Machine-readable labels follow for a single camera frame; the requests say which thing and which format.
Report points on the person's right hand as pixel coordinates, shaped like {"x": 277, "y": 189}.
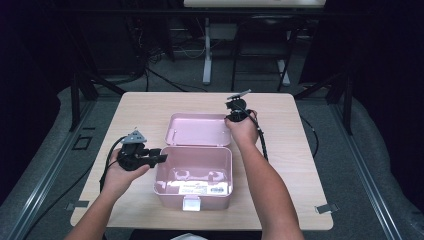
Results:
{"x": 245, "y": 131}

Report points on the black metal chair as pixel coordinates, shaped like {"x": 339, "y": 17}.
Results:
{"x": 234, "y": 73}

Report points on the person's white clothing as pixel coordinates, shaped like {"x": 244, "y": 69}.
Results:
{"x": 188, "y": 237}

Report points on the grey metal table bracket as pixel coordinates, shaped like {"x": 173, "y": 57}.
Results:
{"x": 326, "y": 208}
{"x": 77, "y": 205}

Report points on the white green medicine box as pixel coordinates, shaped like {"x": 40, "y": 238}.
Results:
{"x": 200, "y": 189}

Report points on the aluminium floor rail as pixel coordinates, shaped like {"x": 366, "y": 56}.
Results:
{"x": 46, "y": 180}
{"x": 368, "y": 180}

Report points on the person's left hand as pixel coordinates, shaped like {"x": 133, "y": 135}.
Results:
{"x": 116, "y": 181}

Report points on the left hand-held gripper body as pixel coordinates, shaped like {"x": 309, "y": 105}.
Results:
{"x": 133, "y": 158}

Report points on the black metal stand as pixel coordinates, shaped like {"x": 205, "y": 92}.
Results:
{"x": 347, "y": 110}
{"x": 75, "y": 106}

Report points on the white desk with white legs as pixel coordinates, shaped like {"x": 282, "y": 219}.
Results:
{"x": 207, "y": 66}

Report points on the dark curtain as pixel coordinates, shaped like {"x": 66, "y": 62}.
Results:
{"x": 26, "y": 83}
{"x": 393, "y": 83}

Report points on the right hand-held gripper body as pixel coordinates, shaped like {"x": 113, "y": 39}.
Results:
{"x": 237, "y": 113}

